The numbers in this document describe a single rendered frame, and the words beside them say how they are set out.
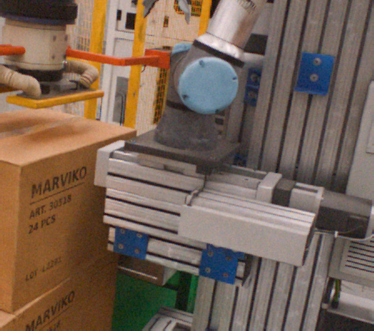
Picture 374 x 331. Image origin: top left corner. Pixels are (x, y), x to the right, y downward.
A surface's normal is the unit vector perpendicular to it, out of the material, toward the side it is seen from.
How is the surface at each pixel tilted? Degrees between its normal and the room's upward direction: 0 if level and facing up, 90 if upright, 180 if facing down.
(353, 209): 45
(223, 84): 97
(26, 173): 90
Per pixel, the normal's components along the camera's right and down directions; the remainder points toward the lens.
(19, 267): 0.88, 0.23
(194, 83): 0.02, 0.40
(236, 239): -0.36, 0.22
